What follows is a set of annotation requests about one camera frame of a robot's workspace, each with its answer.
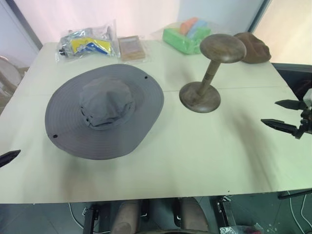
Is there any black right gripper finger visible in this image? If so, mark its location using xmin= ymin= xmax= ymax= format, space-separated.
xmin=260 ymin=118 xmax=298 ymax=135
xmin=274 ymin=99 xmax=307 ymax=111

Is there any black chair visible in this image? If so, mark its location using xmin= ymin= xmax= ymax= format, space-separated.
xmin=271 ymin=62 xmax=312 ymax=101

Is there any green sponge pack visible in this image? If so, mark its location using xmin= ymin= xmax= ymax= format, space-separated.
xmin=162 ymin=26 xmax=212 ymax=56

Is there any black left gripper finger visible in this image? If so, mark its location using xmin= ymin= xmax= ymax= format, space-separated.
xmin=0 ymin=149 xmax=21 ymax=168

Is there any grey wide-brim bucket hat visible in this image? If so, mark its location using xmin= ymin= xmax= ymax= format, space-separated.
xmin=44 ymin=63 xmax=164 ymax=160

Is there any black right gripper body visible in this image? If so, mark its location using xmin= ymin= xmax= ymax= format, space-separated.
xmin=293 ymin=106 xmax=312 ymax=140

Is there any light blue sponge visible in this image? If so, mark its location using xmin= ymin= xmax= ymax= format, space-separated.
xmin=187 ymin=19 xmax=208 ymax=39

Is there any dark wooden hat stand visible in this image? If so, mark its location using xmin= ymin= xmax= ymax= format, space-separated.
xmin=178 ymin=34 xmax=247 ymax=114

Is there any black table frame bracket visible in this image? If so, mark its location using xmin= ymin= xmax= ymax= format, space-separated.
xmin=211 ymin=195 xmax=235 ymax=234
xmin=82 ymin=206 xmax=101 ymax=234

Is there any brown rounded shape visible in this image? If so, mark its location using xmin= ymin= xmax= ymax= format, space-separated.
xmin=112 ymin=201 xmax=141 ymax=234
xmin=180 ymin=196 xmax=211 ymax=234

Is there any brown box in clear wrap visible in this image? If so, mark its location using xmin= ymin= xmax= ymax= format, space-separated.
xmin=117 ymin=35 xmax=147 ymax=62

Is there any crinkled clear plastic bag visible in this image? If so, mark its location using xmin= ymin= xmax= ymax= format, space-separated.
xmin=218 ymin=222 xmax=264 ymax=234

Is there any white cable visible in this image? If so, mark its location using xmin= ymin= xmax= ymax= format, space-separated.
xmin=67 ymin=202 xmax=86 ymax=231

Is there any plastic bag with yellow-blue item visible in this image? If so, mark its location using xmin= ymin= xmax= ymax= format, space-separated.
xmin=57 ymin=23 xmax=118 ymax=60

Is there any brown cap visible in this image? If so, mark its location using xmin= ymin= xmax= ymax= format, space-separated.
xmin=233 ymin=32 xmax=272 ymax=65

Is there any black metal bar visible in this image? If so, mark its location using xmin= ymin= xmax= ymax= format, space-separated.
xmin=277 ymin=188 xmax=312 ymax=200

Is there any orange sponge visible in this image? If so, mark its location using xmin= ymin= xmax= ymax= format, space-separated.
xmin=179 ymin=17 xmax=197 ymax=35

